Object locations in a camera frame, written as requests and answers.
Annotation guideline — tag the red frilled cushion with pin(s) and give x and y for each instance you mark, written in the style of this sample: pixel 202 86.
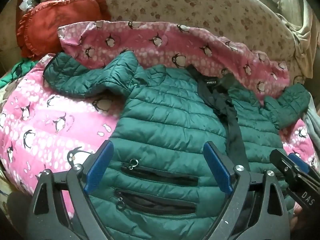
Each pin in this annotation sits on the red frilled cushion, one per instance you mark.
pixel 50 27

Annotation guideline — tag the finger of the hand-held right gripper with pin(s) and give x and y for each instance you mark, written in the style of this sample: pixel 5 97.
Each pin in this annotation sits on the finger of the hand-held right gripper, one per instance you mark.
pixel 298 161

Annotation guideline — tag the pink penguin print blanket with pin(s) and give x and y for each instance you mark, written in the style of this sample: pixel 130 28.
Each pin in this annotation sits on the pink penguin print blanket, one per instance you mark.
pixel 50 115

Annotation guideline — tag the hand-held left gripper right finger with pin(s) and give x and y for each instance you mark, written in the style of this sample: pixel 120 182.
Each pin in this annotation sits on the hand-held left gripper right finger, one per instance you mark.
pixel 218 167

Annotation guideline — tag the green cloth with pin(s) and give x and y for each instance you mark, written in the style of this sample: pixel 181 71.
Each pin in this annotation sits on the green cloth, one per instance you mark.
pixel 15 71

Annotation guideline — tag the beige curtain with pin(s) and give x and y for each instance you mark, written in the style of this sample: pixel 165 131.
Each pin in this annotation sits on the beige curtain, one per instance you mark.
pixel 303 30

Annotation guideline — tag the clear plastic bottle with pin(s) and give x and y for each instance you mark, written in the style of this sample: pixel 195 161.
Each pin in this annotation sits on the clear plastic bottle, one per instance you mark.
pixel 28 1

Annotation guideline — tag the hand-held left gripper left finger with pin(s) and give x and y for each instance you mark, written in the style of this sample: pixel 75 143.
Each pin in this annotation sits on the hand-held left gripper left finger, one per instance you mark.
pixel 98 166

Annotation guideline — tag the green quilted puffer jacket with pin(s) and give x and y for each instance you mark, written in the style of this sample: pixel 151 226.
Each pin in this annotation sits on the green quilted puffer jacket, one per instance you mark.
pixel 170 120

